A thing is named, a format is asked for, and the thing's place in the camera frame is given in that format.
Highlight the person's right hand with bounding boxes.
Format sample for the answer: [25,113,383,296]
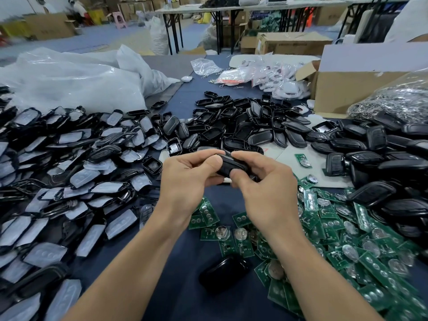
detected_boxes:
[229,150,303,241]

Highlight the person's left hand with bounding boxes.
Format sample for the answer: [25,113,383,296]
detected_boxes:
[159,149,225,228]

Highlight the pile of black shell halves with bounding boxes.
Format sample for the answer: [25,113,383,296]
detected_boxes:
[164,90,342,158]

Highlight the lone glossy black shell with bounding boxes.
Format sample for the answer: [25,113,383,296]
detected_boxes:
[198,256,251,295]

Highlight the pile of green circuit boards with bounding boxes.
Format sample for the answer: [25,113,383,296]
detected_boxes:
[187,153,428,321]

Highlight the pile of shells with pads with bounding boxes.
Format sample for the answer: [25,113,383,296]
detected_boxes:
[0,86,176,321]

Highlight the pile of assembled black fobs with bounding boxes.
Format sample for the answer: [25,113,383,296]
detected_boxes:
[324,111,428,265]

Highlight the person's right forearm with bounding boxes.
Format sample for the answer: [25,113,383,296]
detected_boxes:
[264,227,365,321]

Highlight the person's left forearm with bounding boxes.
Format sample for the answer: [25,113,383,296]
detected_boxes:
[63,214,188,321]

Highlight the heap of clear parts bags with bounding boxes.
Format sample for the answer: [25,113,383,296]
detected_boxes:
[251,58,310,101]

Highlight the clear bag with red label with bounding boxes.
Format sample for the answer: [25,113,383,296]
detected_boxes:
[214,66,255,85]

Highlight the small crumpled clear plastic bag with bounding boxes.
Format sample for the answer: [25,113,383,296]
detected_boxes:
[190,57,223,78]

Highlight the large open cardboard box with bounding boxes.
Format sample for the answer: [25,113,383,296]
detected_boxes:
[296,42,428,119]

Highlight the brown cardboard box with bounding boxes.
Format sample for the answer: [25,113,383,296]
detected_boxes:
[256,31,333,58]

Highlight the white sack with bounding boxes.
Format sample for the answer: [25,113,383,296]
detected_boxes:
[148,15,170,55]

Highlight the large white plastic bag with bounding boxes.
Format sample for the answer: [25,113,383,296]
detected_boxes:
[0,45,180,114]

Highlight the clear bag of metal parts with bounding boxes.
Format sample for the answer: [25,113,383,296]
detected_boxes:
[348,70,428,124]

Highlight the pink plastic stool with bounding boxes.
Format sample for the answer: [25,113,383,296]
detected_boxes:
[111,11,128,29]

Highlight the heap of black parts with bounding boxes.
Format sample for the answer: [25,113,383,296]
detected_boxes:
[201,0,240,8]

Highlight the long white table top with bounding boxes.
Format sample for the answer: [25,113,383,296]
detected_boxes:
[155,0,409,14]

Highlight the tan cardboard box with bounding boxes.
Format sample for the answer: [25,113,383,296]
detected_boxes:
[25,13,76,41]

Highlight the black metal table frame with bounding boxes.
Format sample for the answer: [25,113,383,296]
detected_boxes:
[160,6,242,54]

